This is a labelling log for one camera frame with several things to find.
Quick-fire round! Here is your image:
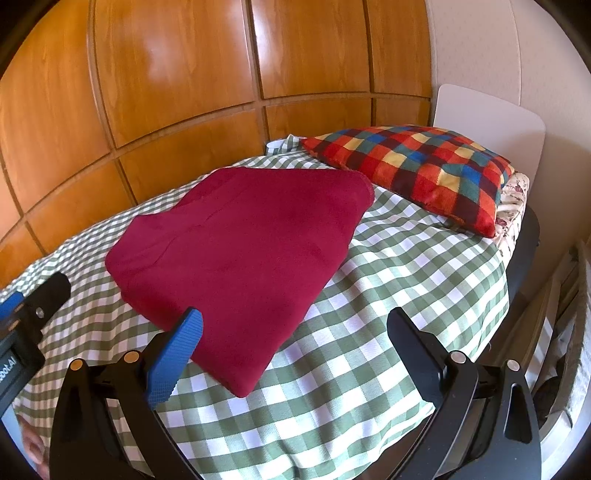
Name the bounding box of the dark bed frame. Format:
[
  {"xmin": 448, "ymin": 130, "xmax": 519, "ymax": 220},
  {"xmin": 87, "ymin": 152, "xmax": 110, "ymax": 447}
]
[{"xmin": 480, "ymin": 203, "xmax": 542, "ymax": 365}]

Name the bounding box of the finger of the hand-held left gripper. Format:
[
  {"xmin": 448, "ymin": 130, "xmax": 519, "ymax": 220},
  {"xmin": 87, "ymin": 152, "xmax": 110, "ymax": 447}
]
[
  {"xmin": 18, "ymin": 271, "xmax": 72, "ymax": 343},
  {"xmin": 0, "ymin": 290, "xmax": 27, "ymax": 332}
]

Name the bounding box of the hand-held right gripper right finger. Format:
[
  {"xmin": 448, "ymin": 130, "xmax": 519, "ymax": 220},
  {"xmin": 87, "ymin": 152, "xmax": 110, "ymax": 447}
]
[{"xmin": 388, "ymin": 307, "xmax": 542, "ymax": 480}]

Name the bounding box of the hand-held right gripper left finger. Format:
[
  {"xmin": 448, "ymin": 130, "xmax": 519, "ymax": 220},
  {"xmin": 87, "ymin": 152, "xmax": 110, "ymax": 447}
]
[{"xmin": 48, "ymin": 308, "xmax": 204, "ymax": 480}]

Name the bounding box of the person's left hand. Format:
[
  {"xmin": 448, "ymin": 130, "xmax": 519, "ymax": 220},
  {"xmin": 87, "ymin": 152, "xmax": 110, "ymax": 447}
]
[{"xmin": 18, "ymin": 414, "xmax": 54, "ymax": 479}]

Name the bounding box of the maroon fleece garment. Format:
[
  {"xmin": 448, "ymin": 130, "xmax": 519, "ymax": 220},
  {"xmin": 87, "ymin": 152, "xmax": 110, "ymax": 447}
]
[{"xmin": 105, "ymin": 167, "xmax": 376, "ymax": 398}]

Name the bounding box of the wooden panelled wardrobe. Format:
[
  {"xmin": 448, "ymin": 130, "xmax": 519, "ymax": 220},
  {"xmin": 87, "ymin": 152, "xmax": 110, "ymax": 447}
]
[{"xmin": 0, "ymin": 0, "xmax": 435, "ymax": 280}]

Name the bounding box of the floral mattress sheet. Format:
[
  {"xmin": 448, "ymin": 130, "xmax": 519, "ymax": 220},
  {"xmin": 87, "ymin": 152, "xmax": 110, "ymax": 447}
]
[{"xmin": 490, "ymin": 172, "xmax": 530, "ymax": 254}]

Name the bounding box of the white headboard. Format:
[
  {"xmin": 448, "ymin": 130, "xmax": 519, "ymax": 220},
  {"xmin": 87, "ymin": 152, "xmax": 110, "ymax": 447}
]
[{"xmin": 431, "ymin": 84, "xmax": 546, "ymax": 186}]

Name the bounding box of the green checked bedsheet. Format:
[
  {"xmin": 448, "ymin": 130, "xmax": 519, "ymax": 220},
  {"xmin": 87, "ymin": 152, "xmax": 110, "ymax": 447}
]
[{"xmin": 0, "ymin": 135, "xmax": 509, "ymax": 480}]

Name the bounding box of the multicolour checked pillow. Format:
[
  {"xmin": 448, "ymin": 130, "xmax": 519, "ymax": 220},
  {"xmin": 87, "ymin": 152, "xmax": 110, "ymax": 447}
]
[{"xmin": 301, "ymin": 124, "xmax": 515, "ymax": 239}]

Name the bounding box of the white slatted frame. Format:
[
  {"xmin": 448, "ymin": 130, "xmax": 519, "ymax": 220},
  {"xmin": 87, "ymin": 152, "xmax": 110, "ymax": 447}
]
[{"xmin": 531, "ymin": 240, "xmax": 591, "ymax": 446}]

